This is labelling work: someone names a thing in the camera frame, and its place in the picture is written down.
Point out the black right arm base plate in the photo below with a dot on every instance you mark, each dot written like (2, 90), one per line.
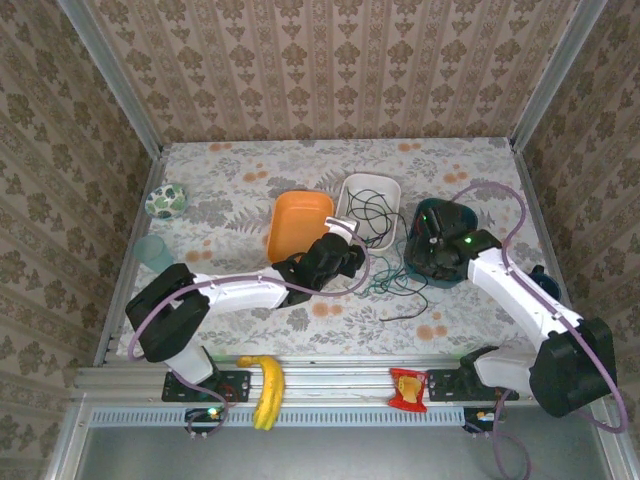
(442, 385)

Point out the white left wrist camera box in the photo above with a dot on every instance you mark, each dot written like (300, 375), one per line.
(340, 226)

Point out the yellow banana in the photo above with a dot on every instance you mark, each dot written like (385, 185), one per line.
(272, 385)

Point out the orange plastic tray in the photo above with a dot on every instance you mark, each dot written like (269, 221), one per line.
(295, 225)

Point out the dark blue cup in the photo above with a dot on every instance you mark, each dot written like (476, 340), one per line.
(549, 284)

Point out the small black controller board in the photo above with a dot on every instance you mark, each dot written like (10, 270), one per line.
(200, 419)
(480, 419)

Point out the white plastic tray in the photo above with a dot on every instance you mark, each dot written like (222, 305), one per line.
(385, 185)

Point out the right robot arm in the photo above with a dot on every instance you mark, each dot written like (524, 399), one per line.
(515, 295)

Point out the translucent green cup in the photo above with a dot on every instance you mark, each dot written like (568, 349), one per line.
(152, 254)

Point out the teal plastic tray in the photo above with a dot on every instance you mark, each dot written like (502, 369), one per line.
(467, 212)

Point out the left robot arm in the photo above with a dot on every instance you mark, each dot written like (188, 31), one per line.
(235, 292)

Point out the aluminium frame post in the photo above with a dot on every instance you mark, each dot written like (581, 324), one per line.
(555, 75)
(115, 80)

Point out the red snack packet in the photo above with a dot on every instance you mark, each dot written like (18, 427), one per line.
(407, 390)

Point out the floral tablecloth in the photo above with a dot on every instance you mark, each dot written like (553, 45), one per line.
(310, 165)

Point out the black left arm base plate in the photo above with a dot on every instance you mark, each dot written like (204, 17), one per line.
(235, 385)

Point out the green patterned ball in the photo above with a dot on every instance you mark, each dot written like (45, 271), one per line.
(165, 201)

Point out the aluminium frame rail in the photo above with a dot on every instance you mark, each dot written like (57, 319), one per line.
(340, 380)

